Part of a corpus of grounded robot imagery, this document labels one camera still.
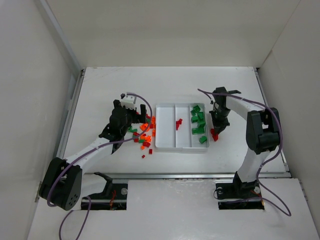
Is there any green lego brick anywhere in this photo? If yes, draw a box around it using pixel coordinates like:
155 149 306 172
199 135 208 144
192 105 201 113

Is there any red curved lego piece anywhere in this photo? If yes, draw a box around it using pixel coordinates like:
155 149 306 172
175 118 183 130

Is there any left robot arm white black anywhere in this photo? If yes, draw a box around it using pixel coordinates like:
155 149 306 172
39 94 152 211

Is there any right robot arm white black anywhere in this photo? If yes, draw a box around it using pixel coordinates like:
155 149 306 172
209 87 283 192

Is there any green lego brick in tray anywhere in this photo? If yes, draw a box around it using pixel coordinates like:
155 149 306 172
199 135 208 144

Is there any orange round lego piece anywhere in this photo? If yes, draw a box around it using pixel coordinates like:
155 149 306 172
139 123 151 132

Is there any white three-compartment tray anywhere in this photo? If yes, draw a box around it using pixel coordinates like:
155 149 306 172
155 103 209 153

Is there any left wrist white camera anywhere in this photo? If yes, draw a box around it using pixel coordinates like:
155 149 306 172
120 92 137 110

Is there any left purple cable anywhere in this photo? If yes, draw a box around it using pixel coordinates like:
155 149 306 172
46 91 154 240

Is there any purple cable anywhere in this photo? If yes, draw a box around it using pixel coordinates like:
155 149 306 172
46 91 154 240
197 87 293 218

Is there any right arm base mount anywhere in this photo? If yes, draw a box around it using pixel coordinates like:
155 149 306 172
215 181 265 210

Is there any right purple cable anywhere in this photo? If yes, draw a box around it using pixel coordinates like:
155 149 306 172
197 87 293 218

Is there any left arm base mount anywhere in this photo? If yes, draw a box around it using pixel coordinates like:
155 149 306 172
80 172 129 211

